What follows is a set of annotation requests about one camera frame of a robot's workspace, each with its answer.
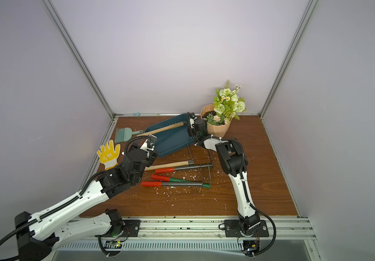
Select wooden handle hoe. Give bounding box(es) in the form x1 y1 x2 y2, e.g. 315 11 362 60
136 122 185 137
145 160 194 171

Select tan flower pot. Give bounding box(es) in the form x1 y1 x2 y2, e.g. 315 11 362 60
200 104 231 138

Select aluminium front rail frame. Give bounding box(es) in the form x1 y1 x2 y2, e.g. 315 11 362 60
40 215 325 261

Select yellow white work glove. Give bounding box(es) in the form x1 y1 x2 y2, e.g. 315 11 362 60
97 140 121 171

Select teal plastic storage box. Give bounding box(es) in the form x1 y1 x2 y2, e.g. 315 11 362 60
145 113 194 158

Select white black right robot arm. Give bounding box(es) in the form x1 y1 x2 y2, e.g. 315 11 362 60
187 113 277 235

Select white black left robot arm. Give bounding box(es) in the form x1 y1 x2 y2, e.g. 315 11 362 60
0 136 157 261

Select green artificial flowers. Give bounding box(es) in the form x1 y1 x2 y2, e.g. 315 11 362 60
204 80 246 126

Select mint green hand brush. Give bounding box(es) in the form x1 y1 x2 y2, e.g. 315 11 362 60
115 128 144 144

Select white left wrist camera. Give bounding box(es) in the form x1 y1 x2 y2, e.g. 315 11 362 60
146 134 157 152

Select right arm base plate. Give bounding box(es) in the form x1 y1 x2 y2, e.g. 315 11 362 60
220 219 270 238

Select grey hoe red grip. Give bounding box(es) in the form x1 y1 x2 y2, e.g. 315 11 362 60
155 163 213 174

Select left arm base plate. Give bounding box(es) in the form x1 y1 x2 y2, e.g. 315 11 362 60
101 219 141 238

